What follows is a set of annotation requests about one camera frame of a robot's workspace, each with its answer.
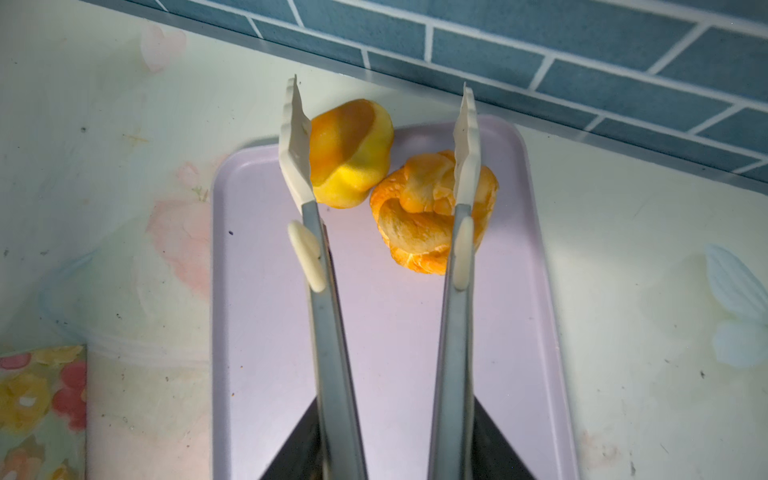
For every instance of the yellow tart shell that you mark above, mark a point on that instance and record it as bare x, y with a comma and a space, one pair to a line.
349, 152

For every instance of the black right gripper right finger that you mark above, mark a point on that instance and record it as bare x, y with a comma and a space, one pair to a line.
492, 456

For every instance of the pale puff pastry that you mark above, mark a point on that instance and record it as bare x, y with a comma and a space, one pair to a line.
414, 211

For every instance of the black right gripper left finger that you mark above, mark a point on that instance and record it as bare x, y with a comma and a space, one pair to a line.
300, 457

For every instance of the metal tongs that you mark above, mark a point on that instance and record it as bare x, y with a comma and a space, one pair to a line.
453, 414

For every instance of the lilac plastic tray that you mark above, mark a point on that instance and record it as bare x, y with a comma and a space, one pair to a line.
263, 371

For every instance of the green floral paper bag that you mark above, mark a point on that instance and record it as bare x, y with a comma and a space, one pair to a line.
44, 413

